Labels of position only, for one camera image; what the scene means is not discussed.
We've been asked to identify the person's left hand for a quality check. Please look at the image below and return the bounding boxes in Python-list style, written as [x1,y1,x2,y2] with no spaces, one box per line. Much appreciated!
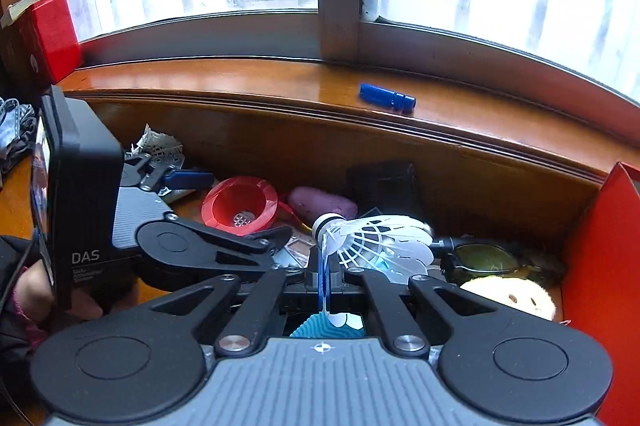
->
[15,265,104,333]

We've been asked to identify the grey denim cloth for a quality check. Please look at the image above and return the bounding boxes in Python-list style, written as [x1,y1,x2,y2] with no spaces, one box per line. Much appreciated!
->
[0,97,42,176]

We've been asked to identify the open red box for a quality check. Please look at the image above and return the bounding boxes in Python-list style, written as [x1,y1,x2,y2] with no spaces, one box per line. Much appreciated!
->
[559,161,640,426]

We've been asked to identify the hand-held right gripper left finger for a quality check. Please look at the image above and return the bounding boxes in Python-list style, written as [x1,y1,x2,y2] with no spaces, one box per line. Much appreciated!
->
[147,248,326,359]

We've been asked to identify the yellow plush toy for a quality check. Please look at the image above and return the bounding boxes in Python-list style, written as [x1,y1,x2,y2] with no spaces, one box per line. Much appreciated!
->
[459,277,557,321]

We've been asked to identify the small black box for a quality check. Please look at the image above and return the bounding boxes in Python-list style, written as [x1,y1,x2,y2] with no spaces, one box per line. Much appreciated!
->
[345,160,427,219]

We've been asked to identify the red plastic funnel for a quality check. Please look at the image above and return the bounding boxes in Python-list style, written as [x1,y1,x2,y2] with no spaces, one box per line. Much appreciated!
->
[201,176,280,237]

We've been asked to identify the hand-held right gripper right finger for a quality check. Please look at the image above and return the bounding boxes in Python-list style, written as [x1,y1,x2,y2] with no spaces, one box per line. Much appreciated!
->
[326,268,503,358]

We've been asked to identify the person's left forearm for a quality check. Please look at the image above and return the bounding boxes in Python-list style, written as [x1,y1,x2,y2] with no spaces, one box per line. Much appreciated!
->
[0,235,53,407]

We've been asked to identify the blue tube on sill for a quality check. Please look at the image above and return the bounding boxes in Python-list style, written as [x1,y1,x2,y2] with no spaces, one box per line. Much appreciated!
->
[358,82,417,115]

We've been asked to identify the worn white shuttlecock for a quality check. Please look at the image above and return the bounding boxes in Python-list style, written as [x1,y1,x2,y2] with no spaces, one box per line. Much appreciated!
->
[130,122,184,157]

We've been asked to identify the dark green goggles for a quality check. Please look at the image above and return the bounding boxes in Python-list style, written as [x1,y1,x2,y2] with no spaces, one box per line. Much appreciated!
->
[439,238,567,288]

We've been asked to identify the wooden window sill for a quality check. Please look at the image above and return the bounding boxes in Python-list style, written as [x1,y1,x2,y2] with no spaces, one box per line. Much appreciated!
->
[55,55,640,187]

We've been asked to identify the grey perforated plate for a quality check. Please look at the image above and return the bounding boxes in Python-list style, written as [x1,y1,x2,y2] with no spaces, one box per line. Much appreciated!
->
[134,150,187,173]

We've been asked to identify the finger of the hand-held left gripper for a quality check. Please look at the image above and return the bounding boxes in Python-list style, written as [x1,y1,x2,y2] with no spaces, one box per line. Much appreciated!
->
[122,153,216,197]
[145,215,294,292]

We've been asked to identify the light blue silicone case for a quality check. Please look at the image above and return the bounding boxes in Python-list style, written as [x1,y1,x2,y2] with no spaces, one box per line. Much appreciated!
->
[289,311,367,340]

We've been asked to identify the wooden desktop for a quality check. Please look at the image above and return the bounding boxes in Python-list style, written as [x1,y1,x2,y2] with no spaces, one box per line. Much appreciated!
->
[0,153,221,412]

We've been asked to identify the purple pouch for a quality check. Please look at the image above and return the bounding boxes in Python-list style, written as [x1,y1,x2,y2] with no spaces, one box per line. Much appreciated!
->
[286,186,359,225]

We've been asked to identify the tall red box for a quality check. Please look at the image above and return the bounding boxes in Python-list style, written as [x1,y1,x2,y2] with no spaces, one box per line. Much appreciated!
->
[0,0,84,86]

